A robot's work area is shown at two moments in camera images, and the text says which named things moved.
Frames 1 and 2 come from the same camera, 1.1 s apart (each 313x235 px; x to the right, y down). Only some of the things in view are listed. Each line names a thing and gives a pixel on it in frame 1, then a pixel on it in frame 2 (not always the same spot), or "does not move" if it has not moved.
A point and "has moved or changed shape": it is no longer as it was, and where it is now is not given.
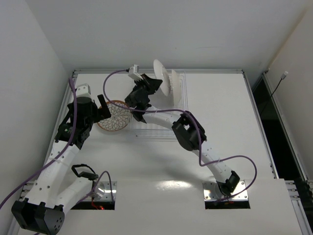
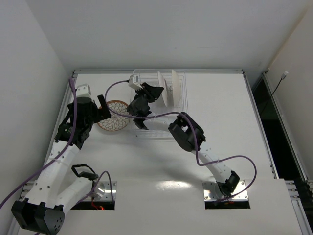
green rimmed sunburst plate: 161,73 has moved or changed shape
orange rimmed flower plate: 176,89 does not move
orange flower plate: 121,117 does not move
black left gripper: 98,111 does not move
